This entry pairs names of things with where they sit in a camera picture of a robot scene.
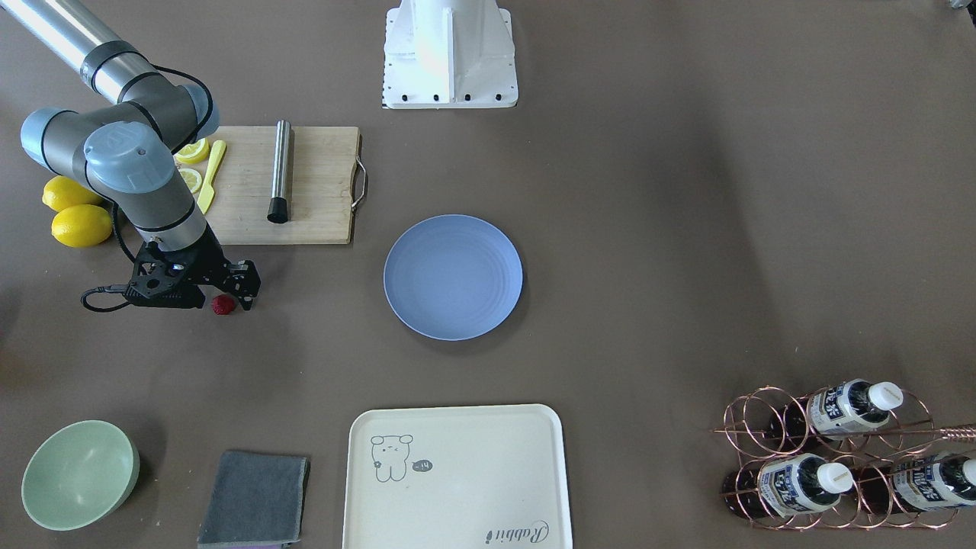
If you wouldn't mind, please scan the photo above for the yellow lemon lower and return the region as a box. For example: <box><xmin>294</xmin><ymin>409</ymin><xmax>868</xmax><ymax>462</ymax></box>
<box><xmin>51</xmin><ymin>204</ymin><xmax>113</xmax><ymax>248</ymax></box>

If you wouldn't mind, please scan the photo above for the yellow plastic knife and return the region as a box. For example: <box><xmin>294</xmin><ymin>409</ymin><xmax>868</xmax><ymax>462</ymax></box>
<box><xmin>197</xmin><ymin>140</ymin><xmax>227</xmax><ymax>214</ymax></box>

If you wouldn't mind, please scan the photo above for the yellow lemon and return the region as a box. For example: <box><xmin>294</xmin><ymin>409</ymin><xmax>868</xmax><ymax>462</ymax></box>
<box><xmin>51</xmin><ymin>204</ymin><xmax>113</xmax><ymax>248</ymax></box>
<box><xmin>41</xmin><ymin>176</ymin><xmax>104</xmax><ymax>212</ymax></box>

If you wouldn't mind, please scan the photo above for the grey folded cloth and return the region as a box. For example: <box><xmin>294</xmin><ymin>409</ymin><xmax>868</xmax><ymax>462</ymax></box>
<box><xmin>197</xmin><ymin>451</ymin><xmax>308</xmax><ymax>548</ymax></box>

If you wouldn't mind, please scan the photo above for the yellow lemon upper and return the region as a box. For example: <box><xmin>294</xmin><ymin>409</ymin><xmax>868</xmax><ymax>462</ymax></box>
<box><xmin>41</xmin><ymin>176</ymin><xmax>104</xmax><ymax>212</ymax></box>

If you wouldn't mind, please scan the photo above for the black cable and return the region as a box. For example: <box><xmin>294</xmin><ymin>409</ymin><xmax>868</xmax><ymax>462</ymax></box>
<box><xmin>81</xmin><ymin>64</ymin><xmax>216</xmax><ymax>313</ymax></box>

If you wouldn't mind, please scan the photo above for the red strawberry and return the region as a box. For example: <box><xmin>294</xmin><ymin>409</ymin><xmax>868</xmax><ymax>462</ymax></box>
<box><xmin>210</xmin><ymin>294</ymin><xmax>237</xmax><ymax>316</ymax></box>

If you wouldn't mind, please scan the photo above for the wooden cutting board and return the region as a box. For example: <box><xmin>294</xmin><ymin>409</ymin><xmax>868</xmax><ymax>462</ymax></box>
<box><xmin>206</xmin><ymin>126</ymin><xmax>361</xmax><ymax>246</ymax></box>

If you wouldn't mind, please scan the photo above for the lemon half upper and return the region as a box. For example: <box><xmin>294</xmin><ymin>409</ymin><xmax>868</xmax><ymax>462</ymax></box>
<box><xmin>173</xmin><ymin>138</ymin><xmax>210</xmax><ymax>165</ymax></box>

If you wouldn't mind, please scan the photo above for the steel muddler black tip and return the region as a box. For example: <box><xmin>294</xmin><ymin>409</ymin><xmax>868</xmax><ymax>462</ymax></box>
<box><xmin>266</xmin><ymin>119</ymin><xmax>292</xmax><ymax>223</ymax></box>

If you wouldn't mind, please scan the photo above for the cream rabbit tray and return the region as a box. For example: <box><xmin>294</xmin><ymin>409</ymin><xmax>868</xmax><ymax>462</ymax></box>
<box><xmin>342</xmin><ymin>403</ymin><xmax>574</xmax><ymax>548</ymax></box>

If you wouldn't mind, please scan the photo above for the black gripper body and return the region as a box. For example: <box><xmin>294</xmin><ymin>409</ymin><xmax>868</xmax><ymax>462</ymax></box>
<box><xmin>124</xmin><ymin>228</ymin><xmax>230</xmax><ymax>309</ymax></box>

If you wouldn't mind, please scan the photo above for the green bowl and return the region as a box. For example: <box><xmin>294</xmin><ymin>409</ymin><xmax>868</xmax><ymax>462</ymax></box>
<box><xmin>21</xmin><ymin>419</ymin><xmax>140</xmax><ymax>531</ymax></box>

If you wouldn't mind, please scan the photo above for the copper wire bottle rack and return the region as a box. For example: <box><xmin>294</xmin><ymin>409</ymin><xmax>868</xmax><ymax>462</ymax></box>
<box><xmin>719</xmin><ymin>387</ymin><xmax>974</xmax><ymax>531</ymax></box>

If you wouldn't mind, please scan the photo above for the dark drink bottle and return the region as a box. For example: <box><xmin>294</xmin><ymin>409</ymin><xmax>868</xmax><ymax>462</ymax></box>
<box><xmin>719</xmin><ymin>453</ymin><xmax>855</xmax><ymax>520</ymax></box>
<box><xmin>764</xmin><ymin>379</ymin><xmax>905</xmax><ymax>451</ymax></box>
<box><xmin>853</xmin><ymin>451</ymin><xmax>975</xmax><ymax>515</ymax></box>

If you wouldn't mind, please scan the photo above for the dark drink bottle top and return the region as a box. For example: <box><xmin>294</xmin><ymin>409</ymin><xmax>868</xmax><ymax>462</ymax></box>
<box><xmin>764</xmin><ymin>379</ymin><xmax>905</xmax><ymax>451</ymax></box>

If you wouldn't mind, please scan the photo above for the blue plate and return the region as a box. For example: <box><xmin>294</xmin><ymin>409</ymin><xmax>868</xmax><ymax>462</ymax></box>
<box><xmin>383</xmin><ymin>214</ymin><xmax>524</xmax><ymax>342</ymax></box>

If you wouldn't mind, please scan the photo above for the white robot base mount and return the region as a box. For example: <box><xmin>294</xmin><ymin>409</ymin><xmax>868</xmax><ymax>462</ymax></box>
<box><xmin>381</xmin><ymin>1</ymin><xmax>519</xmax><ymax>109</ymax></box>

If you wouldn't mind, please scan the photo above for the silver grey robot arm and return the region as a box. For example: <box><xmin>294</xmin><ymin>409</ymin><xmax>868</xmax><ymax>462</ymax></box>
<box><xmin>2</xmin><ymin>1</ymin><xmax>261</xmax><ymax>310</ymax></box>

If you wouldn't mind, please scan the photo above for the lemon slice lower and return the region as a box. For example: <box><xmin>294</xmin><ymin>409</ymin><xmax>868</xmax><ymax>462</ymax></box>
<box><xmin>178</xmin><ymin>168</ymin><xmax>203</xmax><ymax>194</ymax></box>

